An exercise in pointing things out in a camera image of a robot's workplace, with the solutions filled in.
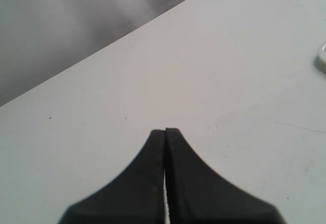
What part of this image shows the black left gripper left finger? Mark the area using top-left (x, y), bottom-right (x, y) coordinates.
top-left (60, 130), bottom-right (165, 223)

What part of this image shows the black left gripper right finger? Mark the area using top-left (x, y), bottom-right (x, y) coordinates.
top-left (165, 128), bottom-right (285, 223)

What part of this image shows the white rectangular plastic tray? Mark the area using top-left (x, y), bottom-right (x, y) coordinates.
top-left (314, 42), bottom-right (326, 75)

